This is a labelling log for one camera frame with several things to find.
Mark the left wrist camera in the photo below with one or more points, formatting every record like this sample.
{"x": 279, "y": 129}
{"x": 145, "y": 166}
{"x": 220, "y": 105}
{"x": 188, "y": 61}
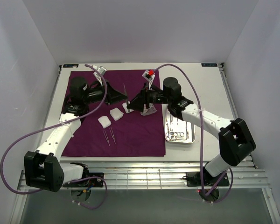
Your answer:
{"x": 102, "y": 70}

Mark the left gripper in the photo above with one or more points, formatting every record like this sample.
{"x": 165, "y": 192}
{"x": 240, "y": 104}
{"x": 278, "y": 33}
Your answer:
{"x": 107, "y": 92}

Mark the middle gauze pad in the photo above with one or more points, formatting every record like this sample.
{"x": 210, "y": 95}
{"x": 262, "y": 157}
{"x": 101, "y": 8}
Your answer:
{"x": 116, "y": 114}

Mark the blue label sticker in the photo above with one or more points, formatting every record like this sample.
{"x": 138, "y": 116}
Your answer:
{"x": 209, "y": 64}
{"x": 70, "y": 65}

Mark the gauze pad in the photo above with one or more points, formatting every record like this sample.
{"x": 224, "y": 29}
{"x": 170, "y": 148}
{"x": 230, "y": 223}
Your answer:
{"x": 116, "y": 114}
{"x": 104, "y": 121}
{"x": 124, "y": 105}

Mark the left blue label sticker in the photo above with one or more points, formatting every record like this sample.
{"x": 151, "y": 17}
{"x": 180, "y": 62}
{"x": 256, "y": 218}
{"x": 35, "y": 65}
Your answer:
{"x": 70, "y": 65}

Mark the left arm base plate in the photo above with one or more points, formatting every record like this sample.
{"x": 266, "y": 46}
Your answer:
{"x": 94, "y": 182}

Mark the left gauze pad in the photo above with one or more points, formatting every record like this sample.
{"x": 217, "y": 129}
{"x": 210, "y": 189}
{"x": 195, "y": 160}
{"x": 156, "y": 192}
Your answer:
{"x": 104, "y": 121}

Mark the right gauze pad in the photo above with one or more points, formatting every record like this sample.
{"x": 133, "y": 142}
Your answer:
{"x": 124, "y": 105}

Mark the right blue label sticker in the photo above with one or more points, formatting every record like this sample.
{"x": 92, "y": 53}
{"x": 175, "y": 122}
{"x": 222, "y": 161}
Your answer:
{"x": 209, "y": 64}

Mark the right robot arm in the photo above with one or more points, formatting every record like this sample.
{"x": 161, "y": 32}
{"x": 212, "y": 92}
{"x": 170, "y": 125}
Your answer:
{"x": 235, "y": 140}

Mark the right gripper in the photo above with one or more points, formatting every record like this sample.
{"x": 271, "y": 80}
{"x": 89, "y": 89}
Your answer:
{"x": 145, "y": 99}

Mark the purple cloth mat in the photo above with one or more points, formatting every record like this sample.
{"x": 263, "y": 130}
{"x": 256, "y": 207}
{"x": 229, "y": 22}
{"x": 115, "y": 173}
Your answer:
{"x": 135, "y": 135}

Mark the steel forceps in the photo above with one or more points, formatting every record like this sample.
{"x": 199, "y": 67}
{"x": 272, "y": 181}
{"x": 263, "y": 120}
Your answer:
{"x": 169, "y": 134}
{"x": 173, "y": 129}

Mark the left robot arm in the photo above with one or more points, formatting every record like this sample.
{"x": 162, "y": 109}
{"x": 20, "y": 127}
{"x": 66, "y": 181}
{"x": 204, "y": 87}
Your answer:
{"x": 42, "y": 167}

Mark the steel scissors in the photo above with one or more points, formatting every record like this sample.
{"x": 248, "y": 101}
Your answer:
{"x": 179, "y": 129}
{"x": 175, "y": 129}

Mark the clear plastic packet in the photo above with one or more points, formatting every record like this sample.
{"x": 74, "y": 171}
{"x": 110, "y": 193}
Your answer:
{"x": 148, "y": 111}

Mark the stainless steel tray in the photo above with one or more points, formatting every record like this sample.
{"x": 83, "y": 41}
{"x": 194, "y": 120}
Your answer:
{"x": 184, "y": 139}

